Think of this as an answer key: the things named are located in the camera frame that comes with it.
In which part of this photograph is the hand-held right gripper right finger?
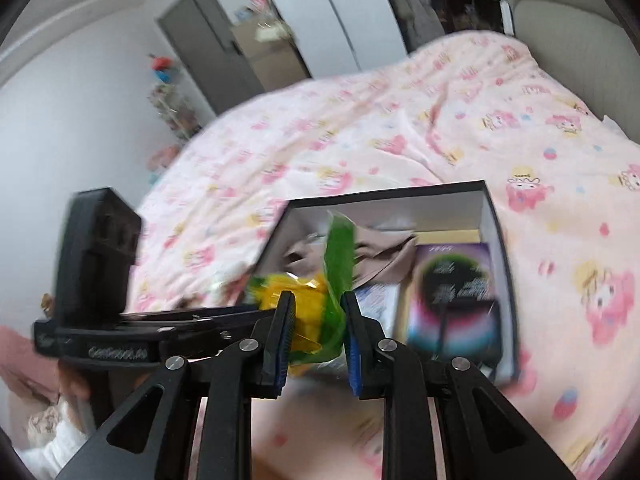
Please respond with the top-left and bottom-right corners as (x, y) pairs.
(340, 291), (576, 480)

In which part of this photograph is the padded headboard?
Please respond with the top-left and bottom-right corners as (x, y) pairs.
(502, 0), (637, 127)

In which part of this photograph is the tan flat card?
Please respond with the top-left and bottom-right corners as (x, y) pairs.
(417, 230), (482, 247)

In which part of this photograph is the pink printed blanket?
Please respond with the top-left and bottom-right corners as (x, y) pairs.
(125, 30), (640, 480)

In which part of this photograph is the dark cluttered shelf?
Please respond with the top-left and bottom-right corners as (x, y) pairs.
(372, 0), (508, 56)

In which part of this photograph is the beige stocking cloth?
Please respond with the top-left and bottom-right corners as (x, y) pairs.
(285, 225), (418, 292)

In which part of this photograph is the grey door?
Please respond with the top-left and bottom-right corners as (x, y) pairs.
(157, 0), (266, 117)

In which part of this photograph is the yellow green snack packet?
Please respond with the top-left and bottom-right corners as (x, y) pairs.
(245, 210), (358, 376)

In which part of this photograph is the toy display shelf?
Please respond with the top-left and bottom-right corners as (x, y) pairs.
(145, 52), (203, 142)

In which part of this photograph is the person's white clothing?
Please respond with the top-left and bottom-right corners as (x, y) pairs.
(20, 400), (92, 478)

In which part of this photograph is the person's left forearm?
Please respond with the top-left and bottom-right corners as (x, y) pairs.
(0, 325), (61, 404)

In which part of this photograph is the white wardrobe panel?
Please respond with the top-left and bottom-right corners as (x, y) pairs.
(250, 0), (407, 77)

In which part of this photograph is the brown cabinet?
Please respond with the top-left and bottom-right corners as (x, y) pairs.
(230, 0), (312, 93)

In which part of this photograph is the dark purple booklet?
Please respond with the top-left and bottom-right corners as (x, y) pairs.
(405, 242), (501, 361)

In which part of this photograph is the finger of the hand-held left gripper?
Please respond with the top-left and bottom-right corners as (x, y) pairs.
(120, 306), (276, 323)
(165, 319), (266, 357)

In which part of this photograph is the white printed tissue packet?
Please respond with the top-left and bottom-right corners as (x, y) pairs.
(357, 282), (402, 332)

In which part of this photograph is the grey cardboard box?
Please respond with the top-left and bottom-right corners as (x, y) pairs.
(235, 180), (521, 387)

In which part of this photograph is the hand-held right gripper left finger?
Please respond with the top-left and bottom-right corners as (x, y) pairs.
(54, 291), (297, 480)

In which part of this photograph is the person's left hand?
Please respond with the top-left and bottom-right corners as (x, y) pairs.
(56, 360), (94, 404)

